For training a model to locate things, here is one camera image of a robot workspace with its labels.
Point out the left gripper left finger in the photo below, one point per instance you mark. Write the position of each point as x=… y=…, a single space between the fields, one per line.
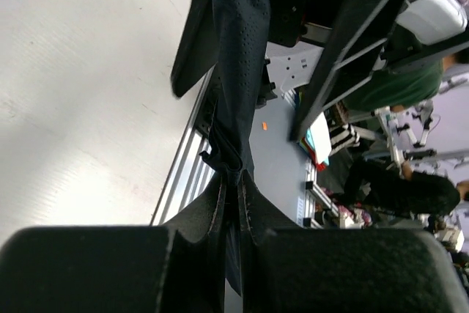
x=177 y=266

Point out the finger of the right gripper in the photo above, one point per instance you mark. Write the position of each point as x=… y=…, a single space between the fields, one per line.
x=198 y=48
x=360 y=27

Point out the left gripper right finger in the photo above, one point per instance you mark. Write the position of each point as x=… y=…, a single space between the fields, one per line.
x=287 y=268

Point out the dark navy paper napkin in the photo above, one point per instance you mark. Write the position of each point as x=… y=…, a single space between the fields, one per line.
x=242 y=28

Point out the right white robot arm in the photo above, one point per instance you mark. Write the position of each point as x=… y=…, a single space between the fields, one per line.
x=298 y=32

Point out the person in green shirt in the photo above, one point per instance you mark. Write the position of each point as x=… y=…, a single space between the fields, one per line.
x=399 y=91

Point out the person in black clothes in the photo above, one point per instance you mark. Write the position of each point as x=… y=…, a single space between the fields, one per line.
x=410 y=192

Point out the aluminium mounting rail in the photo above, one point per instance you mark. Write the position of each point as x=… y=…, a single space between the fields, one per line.
x=188 y=174

